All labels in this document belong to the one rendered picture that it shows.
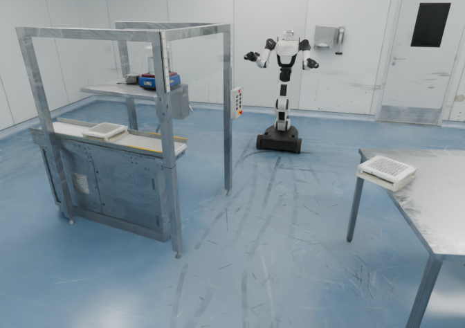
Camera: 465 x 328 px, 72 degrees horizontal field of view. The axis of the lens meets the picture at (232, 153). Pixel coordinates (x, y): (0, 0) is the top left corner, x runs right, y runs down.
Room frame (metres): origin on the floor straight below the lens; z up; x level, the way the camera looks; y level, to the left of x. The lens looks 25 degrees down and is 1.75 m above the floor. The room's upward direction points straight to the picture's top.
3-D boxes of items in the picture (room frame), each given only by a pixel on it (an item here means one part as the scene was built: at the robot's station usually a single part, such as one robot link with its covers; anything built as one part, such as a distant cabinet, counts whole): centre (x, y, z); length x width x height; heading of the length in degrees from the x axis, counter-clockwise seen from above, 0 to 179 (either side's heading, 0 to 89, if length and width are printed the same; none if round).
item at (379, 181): (1.69, -0.92, 0.83); 0.24 x 0.24 x 0.02; 40
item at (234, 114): (2.83, -0.03, 0.96); 0.17 x 0.06 x 0.26; 157
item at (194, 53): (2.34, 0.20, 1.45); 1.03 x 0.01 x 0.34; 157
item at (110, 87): (2.19, 0.67, 1.24); 0.62 x 0.38 x 0.04; 67
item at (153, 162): (2.35, 1.01, 0.76); 1.30 x 0.29 x 0.10; 67
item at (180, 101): (2.24, 0.43, 1.13); 0.22 x 0.11 x 0.20; 67
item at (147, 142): (2.35, 1.01, 0.79); 1.35 x 0.25 x 0.05; 67
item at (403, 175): (1.69, -0.92, 0.88); 0.25 x 0.24 x 0.02; 130
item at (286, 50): (4.16, -0.68, 1.23); 0.34 x 0.30 x 0.36; 75
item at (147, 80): (2.17, 0.48, 1.30); 0.21 x 0.20 x 0.09; 157
